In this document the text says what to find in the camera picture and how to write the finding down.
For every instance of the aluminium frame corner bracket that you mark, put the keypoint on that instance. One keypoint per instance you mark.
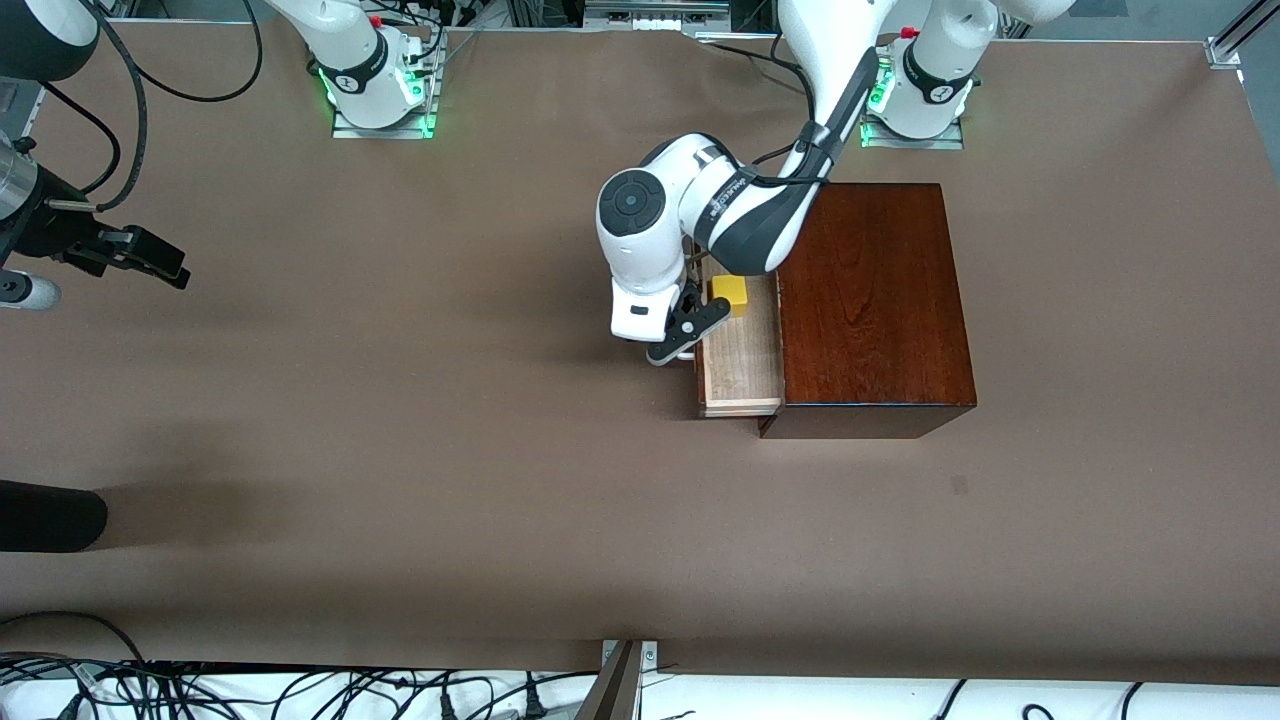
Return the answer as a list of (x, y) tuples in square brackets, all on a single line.
[(1225, 52)]

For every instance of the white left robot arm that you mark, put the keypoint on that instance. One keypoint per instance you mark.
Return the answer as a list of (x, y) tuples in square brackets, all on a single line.
[(640, 250)]

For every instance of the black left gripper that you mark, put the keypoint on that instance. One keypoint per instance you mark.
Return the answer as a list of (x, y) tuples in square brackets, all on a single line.
[(688, 302)]

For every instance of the yellow cube block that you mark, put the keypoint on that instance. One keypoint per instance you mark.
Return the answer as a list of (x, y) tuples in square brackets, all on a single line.
[(735, 295)]

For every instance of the dark metal bar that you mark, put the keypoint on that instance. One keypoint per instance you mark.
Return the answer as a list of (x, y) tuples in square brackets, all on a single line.
[(610, 695)]

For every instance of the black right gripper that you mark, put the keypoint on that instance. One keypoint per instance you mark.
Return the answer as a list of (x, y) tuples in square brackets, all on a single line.
[(42, 231)]

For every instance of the black cylinder object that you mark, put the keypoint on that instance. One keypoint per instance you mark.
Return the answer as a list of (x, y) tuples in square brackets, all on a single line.
[(50, 515)]

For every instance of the dark brown wooden cabinet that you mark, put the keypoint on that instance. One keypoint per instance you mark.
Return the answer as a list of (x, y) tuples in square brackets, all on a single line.
[(870, 300)]

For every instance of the silver power strip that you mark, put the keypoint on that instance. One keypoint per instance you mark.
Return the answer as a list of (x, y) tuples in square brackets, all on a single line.
[(655, 12)]

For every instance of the grey metal mounting plate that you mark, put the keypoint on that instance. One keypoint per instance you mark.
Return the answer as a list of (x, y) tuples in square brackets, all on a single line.
[(648, 652)]

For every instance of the metal base plate of right arm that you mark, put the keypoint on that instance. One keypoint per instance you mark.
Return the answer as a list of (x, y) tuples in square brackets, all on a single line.
[(350, 132)]

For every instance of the metal base plate of left arm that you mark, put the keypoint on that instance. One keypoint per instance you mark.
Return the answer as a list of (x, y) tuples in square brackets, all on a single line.
[(950, 143)]

